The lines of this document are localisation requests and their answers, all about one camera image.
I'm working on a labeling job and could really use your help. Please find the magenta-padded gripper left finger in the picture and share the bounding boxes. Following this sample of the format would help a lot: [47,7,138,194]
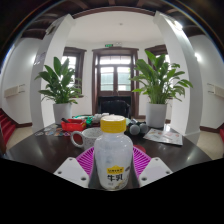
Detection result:
[53,146,99,191]

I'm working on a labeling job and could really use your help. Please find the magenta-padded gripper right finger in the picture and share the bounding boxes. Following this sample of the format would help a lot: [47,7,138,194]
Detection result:
[131,145,174,188]

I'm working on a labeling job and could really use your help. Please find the yellow-capped clear drink bottle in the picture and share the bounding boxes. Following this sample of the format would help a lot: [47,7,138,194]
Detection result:
[93,114,134,191]

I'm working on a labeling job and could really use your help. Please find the printed paper brochure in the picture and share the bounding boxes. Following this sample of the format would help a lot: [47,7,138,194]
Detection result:
[143,128,184,147]

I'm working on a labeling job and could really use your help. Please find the white speckled mug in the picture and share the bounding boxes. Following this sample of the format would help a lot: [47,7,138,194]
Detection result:
[70,127,104,151]

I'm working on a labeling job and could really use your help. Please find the colourful printed cards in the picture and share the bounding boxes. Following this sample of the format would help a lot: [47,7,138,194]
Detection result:
[34,124,73,138]

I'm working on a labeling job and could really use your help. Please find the dark grey dumbbells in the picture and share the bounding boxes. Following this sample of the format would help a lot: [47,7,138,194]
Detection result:
[127,119,149,136]

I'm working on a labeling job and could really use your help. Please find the tray of wrapped snacks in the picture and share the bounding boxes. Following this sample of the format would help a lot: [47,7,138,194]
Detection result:
[73,113,111,128]

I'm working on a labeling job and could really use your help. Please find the black chair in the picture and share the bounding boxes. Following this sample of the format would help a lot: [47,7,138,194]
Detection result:
[98,96,132,119]

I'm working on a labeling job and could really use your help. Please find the large potted green plant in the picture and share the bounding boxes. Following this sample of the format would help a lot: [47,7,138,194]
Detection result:
[129,49,194,129]

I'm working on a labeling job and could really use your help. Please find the small potted green plant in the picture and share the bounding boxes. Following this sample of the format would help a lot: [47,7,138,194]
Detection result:
[34,56,84,126]

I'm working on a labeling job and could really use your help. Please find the brown wooden glazed door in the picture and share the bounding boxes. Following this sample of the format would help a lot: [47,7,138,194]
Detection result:
[91,47,140,118]

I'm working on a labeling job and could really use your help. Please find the brown-framed narrow window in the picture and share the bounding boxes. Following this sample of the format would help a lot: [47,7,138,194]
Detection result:
[144,44,169,68]

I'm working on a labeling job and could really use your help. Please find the white wall radiator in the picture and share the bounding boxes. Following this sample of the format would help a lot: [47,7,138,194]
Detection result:
[3,83,27,99]
[206,82,224,99]

